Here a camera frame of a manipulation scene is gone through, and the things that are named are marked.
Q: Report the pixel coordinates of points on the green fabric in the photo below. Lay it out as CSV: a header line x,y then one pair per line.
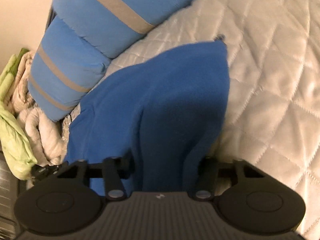
x,y
14,143

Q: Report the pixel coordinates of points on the white quilted bedspread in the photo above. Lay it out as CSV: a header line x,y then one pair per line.
x,y
272,118

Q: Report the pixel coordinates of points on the beige crumpled blanket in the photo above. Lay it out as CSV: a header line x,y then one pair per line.
x,y
44,135

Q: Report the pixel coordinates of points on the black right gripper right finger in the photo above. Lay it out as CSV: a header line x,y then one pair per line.
x,y
204,187

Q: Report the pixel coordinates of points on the blue and navy fleece garment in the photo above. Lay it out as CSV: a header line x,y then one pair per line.
x,y
165,112

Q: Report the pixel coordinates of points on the blue pillow with grey stripes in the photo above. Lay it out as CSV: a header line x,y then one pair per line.
x,y
111,26

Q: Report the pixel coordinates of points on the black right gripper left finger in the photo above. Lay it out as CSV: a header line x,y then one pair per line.
x,y
116,169

